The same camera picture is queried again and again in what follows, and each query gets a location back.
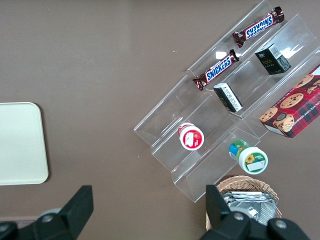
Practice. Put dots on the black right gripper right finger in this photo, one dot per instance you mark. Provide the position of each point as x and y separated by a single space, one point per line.
220 220

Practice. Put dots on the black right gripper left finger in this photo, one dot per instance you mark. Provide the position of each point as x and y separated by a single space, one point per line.
70 220

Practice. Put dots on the light tan wicker basket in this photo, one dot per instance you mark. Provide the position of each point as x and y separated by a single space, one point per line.
250 181

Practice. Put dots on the cream plastic tray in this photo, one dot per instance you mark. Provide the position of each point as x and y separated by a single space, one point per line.
20 145

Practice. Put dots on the silver foil packets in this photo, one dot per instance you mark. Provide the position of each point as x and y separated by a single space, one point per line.
252 207

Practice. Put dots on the green lid yogurt cup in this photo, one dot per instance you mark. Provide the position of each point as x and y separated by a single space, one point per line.
251 158

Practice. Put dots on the red lid yogurt cup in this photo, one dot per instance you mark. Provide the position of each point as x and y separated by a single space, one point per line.
191 137

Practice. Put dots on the clear acrylic stepped stand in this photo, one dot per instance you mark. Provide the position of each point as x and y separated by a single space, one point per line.
200 112

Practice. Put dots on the small black carton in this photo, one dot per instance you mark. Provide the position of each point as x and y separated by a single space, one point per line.
271 60
228 97

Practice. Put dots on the red plaid cookie box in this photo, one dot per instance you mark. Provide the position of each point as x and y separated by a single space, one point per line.
297 105

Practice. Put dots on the Snickers chocolate bar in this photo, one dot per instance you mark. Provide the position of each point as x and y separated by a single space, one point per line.
217 68
258 26

